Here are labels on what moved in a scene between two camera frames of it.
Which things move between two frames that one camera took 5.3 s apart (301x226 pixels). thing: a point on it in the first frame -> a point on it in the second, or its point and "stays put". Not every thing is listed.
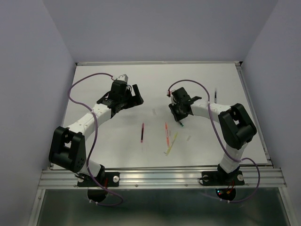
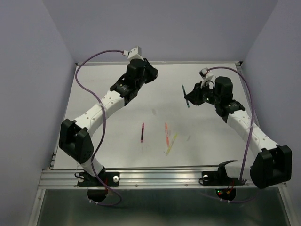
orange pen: [168, 140] stays put
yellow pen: [175, 136] stays put
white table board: [146, 134] stays put
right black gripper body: [177, 111] -> [201, 95]
